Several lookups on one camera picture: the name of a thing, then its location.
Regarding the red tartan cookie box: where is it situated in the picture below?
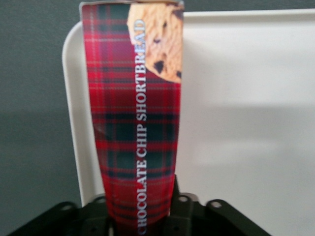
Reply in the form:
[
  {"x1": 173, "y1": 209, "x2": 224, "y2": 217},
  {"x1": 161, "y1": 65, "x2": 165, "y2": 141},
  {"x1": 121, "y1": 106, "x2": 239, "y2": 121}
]
[{"x1": 80, "y1": 0, "x2": 185, "y2": 236}]

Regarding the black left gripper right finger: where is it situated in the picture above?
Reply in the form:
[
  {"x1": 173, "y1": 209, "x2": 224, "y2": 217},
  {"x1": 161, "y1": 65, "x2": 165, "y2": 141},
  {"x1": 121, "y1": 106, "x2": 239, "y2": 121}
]
[{"x1": 164, "y1": 174, "x2": 199, "y2": 236}]

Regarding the cream plastic tray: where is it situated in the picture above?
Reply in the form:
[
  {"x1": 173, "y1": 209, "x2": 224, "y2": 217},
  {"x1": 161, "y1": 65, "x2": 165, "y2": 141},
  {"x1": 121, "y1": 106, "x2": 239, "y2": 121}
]
[{"x1": 61, "y1": 8, "x2": 315, "y2": 236}]

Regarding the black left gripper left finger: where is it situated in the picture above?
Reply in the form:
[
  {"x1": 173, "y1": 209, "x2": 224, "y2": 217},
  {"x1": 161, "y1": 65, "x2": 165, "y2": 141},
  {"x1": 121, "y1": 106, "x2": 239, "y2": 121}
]
[{"x1": 80, "y1": 195, "x2": 117, "y2": 236}]

